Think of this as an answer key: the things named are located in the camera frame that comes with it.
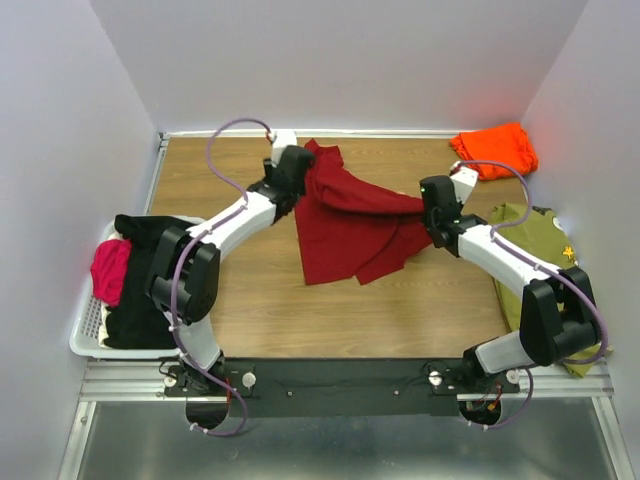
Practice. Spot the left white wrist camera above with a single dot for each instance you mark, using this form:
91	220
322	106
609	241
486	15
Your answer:
280	140

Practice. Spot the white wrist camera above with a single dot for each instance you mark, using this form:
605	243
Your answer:
464	180
280	140

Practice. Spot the olive green t shirt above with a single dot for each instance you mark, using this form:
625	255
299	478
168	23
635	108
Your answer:
542	236

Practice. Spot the pink garment in basket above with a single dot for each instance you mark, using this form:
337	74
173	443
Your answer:
108	270

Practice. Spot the black garment in basket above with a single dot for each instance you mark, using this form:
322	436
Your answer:
135	323

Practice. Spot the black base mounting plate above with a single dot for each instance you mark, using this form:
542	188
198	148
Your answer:
321	387

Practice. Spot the dark red t shirt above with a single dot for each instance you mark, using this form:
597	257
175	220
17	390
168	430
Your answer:
348	228

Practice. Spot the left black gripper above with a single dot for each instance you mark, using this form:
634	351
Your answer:
269	167

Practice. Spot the folded orange t shirt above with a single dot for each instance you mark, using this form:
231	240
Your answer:
507	144

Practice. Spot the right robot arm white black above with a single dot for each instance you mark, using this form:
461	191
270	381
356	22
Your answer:
558	316

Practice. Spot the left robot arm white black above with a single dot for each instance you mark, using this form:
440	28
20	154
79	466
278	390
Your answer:
183	280

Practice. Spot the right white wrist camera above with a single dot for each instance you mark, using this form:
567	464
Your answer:
464	180

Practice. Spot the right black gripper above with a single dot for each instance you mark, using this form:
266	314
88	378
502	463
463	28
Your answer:
456	200

